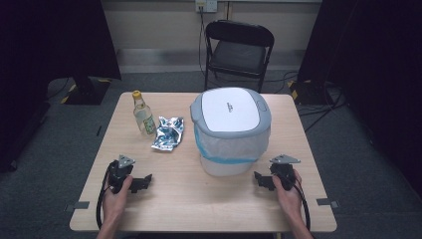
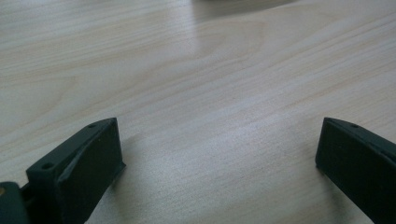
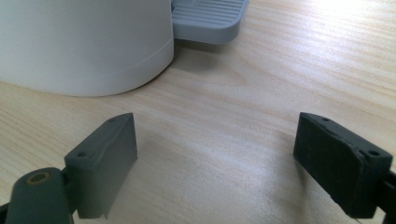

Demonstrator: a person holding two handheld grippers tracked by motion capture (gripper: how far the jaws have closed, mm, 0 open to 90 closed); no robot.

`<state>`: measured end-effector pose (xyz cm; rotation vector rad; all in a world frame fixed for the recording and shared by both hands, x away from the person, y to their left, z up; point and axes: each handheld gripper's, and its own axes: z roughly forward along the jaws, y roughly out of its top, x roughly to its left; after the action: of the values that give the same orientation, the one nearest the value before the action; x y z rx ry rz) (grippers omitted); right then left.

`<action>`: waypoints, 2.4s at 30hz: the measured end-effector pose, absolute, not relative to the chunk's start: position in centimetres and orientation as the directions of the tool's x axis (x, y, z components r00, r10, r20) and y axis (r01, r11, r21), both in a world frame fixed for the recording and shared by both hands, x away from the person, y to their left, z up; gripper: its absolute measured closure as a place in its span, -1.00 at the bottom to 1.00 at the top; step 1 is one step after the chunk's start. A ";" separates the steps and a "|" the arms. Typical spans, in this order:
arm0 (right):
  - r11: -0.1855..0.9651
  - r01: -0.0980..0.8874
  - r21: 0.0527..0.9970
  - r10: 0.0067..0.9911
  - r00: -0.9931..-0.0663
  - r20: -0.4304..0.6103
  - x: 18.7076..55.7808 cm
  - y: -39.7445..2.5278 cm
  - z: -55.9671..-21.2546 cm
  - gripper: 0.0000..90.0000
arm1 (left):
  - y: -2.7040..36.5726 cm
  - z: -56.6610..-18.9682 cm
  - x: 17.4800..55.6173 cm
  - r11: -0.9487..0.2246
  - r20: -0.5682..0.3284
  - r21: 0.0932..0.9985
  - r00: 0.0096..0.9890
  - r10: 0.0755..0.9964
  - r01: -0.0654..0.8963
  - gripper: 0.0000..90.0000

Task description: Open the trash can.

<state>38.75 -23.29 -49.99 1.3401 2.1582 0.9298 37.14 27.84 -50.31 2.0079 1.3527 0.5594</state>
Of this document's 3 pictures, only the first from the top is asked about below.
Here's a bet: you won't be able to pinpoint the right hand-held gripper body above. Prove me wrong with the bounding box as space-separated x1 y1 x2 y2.
269 153 302 192

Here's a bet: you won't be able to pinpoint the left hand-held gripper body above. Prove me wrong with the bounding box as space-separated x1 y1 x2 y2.
107 153 136 195

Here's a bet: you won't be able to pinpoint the white plastic bin liner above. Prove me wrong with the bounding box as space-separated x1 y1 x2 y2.
193 122 271 165

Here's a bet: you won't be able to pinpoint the silver blue packet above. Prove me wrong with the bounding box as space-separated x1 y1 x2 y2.
150 116 185 152

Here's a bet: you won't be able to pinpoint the clear bottle with yellow cap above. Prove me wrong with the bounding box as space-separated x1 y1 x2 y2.
131 90 157 136

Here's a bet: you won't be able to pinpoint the white and grey pedal bin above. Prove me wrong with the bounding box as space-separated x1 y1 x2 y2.
189 87 273 177

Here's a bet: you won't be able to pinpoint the person's left hand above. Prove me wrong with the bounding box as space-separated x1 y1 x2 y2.
102 175 133 217

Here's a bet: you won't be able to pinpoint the person's right hand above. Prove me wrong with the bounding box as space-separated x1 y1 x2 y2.
272 170 304 217

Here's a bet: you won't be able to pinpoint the grey tape tab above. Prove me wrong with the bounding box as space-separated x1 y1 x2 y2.
316 197 340 209
64 200 91 213

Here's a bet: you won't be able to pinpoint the black stand base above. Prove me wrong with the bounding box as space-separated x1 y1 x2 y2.
60 75 112 107
288 79 329 107

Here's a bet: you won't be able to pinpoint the black folding chair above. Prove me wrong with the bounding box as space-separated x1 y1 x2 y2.
203 19 276 94

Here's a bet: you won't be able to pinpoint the dark curtain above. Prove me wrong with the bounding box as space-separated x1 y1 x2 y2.
297 0 422 197
0 0 122 173

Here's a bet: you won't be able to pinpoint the left hand-held gripper cable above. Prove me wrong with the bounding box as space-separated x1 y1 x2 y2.
96 163 113 230

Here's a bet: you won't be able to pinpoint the hand-held gripper cable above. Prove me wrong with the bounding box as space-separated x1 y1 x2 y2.
96 163 113 230
292 180 313 232

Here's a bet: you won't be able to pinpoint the right hand-held gripper cable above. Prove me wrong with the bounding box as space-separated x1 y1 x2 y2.
292 180 313 232

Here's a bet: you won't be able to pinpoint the black floor cables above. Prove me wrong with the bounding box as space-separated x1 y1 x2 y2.
265 71 348 133

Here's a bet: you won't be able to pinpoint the black power cable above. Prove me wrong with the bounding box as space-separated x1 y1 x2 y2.
197 6 209 83

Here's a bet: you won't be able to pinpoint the white wall socket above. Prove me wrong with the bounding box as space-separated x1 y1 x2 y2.
194 0 218 14

